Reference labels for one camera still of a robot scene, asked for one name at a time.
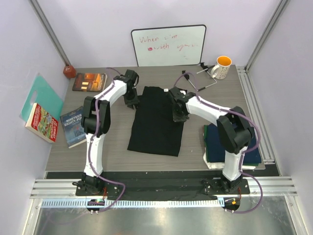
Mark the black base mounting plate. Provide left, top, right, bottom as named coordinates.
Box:
left=72, top=170, right=250, bottom=198

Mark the teal plastic cutting board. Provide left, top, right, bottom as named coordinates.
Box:
left=20, top=73, right=64, bottom=122

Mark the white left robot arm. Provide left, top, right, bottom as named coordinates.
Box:
left=76, top=70, right=139, bottom=196

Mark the red brown die block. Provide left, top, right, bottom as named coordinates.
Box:
left=63, top=65, right=76, bottom=79

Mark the black wire book stand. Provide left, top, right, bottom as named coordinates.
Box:
left=182, top=62, right=217, bottom=92

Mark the white folded t shirt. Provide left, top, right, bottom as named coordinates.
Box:
left=202, top=126, right=264, bottom=170

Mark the black t shirt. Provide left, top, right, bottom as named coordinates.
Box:
left=128, top=86, right=184, bottom=157

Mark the orange brown cover book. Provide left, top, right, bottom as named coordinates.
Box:
left=72, top=73, right=107, bottom=93

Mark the red white cover book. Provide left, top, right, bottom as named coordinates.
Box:
left=25, top=103, right=59, bottom=143

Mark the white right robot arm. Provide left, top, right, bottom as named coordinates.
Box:
left=166, top=87, right=254, bottom=193

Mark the small whiteboard with red writing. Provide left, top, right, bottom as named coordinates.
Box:
left=131, top=24, right=206, bottom=67

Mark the white mug orange inside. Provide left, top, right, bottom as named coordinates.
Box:
left=209, top=56, right=232, bottom=80

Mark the blue cover book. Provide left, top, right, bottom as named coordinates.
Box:
left=60, top=106, right=86, bottom=148

